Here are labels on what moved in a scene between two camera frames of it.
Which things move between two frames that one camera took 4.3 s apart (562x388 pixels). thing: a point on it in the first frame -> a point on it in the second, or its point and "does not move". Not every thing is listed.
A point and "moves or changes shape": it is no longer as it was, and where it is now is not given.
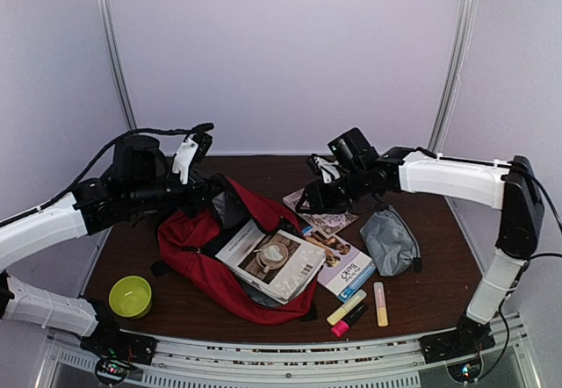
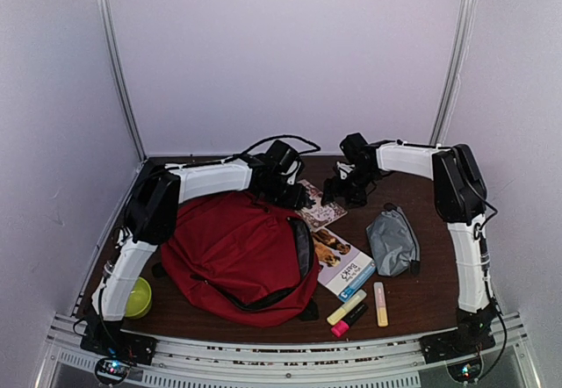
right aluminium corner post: [458, 55] does not move
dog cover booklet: [345, 269] does not move
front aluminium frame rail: [192, 362] does not move
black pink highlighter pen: [342, 327] does not move
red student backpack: [187, 243] moves or changes shape
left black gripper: [198, 195] -> [296, 200]
